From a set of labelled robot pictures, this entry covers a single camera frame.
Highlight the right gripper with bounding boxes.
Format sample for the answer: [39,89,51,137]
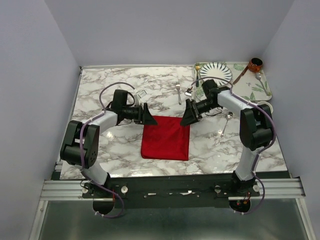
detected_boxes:
[179,98,218,128]

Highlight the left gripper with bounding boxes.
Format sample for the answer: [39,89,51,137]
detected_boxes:
[122,102,158,125]

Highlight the red cloth napkin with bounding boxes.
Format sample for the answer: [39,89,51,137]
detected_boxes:
[140,116,191,161]

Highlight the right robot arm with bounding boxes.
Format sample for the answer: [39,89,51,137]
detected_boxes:
[180,77,276,196]

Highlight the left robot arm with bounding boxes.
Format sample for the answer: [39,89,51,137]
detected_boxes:
[60,89,158,198]

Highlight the silver fork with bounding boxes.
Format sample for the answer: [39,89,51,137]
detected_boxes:
[175,81,182,105]

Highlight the silver spoon on table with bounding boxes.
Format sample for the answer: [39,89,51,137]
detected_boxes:
[220,111,233,138]

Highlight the striped white plate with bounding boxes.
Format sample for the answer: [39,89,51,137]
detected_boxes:
[199,62,233,86]

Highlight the floral serving tray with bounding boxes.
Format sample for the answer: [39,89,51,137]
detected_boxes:
[193,62,272,102]

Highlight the grey white mug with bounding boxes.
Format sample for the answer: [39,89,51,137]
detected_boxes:
[257,101,274,113]

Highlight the silver spoon on tray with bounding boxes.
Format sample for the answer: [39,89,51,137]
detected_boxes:
[255,72,267,92]

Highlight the orange black cup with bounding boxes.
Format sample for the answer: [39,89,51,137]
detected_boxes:
[247,57,263,73]

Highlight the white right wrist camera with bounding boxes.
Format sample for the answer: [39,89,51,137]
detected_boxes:
[184,87,195,99]

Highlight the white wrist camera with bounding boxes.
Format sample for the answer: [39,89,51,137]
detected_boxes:
[133,89,149,105]
[184,87,195,99]

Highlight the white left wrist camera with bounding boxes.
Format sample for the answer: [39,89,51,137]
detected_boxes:
[133,89,149,105]

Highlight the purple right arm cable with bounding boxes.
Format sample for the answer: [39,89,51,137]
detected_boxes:
[187,76,278,216]

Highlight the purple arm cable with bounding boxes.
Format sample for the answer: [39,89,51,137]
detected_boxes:
[187,76,278,216]
[79,81,138,219]

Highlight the gold fork green handle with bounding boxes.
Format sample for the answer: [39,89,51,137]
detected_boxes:
[194,62,200,88]

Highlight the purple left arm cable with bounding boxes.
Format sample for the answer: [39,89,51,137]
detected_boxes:
[79,81,138,219]

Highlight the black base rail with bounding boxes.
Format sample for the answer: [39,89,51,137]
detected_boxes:
[82,173,260,209]

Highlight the brown handled knife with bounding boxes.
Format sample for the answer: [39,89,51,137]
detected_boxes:
[232,66,248,85]

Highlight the aluminium frame rail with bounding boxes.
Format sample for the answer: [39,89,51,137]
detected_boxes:
[40,178,306,201]

